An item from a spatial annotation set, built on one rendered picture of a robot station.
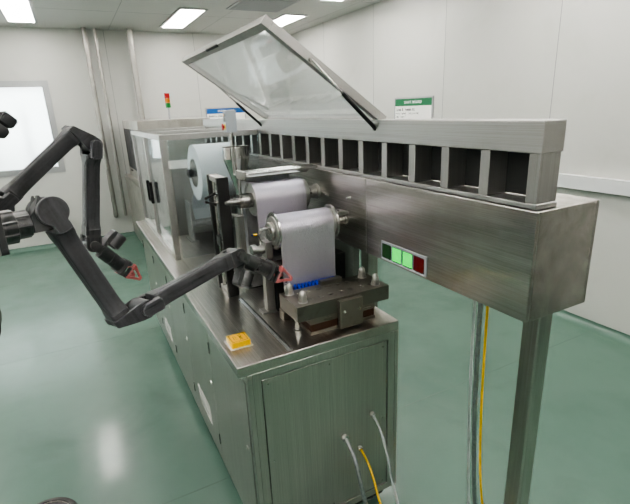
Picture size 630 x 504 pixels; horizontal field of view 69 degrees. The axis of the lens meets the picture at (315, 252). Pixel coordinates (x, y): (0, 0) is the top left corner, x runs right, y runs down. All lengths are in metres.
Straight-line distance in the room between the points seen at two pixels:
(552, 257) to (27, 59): 6.63
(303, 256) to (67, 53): 5.75
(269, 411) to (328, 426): 0.28
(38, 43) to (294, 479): 6.27
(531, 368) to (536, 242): 0.48
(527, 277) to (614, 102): 2.65
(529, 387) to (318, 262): 0.87
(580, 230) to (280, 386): 1.05
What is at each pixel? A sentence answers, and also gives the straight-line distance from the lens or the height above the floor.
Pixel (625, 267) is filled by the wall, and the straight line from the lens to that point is 3.88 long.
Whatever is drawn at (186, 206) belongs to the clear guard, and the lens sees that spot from 2.68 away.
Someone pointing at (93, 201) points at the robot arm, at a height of 1.40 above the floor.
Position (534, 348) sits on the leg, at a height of 0.98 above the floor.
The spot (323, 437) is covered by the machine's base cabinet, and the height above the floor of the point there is 0.49.
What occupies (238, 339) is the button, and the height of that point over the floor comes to 0.92.
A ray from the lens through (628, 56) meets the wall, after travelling 3.80.
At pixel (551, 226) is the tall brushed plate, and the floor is 1.39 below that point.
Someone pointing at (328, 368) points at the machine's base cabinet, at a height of 0.79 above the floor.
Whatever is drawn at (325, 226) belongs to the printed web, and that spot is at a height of 1.25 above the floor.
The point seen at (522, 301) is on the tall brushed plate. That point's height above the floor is 1.20.
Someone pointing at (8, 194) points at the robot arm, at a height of 1.47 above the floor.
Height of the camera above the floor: 1.70
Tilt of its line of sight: 18 degrees down
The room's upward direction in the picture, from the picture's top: 2 degrees counter-clockwise
